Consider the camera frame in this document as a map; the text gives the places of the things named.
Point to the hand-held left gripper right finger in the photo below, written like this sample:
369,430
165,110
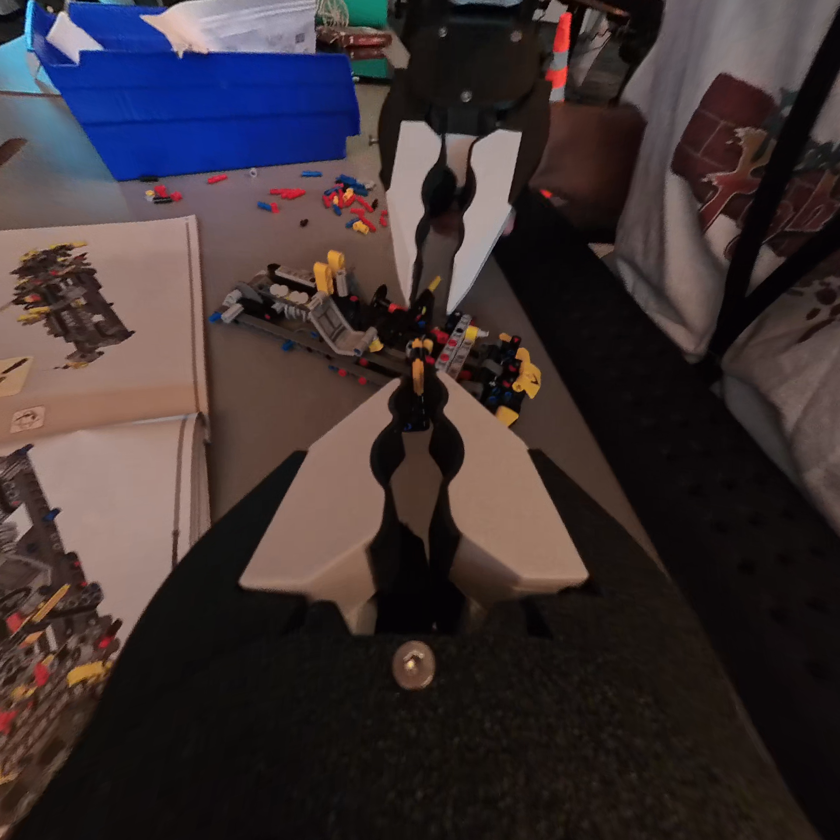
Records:
505,518

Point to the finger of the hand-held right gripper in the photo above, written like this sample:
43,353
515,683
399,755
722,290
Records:
410,197
492,197

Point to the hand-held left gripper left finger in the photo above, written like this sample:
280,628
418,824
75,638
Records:
321,518

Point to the partly built lego car chassis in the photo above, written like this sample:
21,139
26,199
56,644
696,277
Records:
328,321

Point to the pile of red blue pins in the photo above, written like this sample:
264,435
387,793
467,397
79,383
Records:
341,200

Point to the orange traffic cone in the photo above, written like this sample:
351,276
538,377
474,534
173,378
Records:
559,59

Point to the open instruction booklet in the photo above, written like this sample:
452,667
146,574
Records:
144,394

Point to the white plastic bags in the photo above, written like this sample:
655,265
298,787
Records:
249,26

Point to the blue plastic bin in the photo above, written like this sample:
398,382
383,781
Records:
197,118

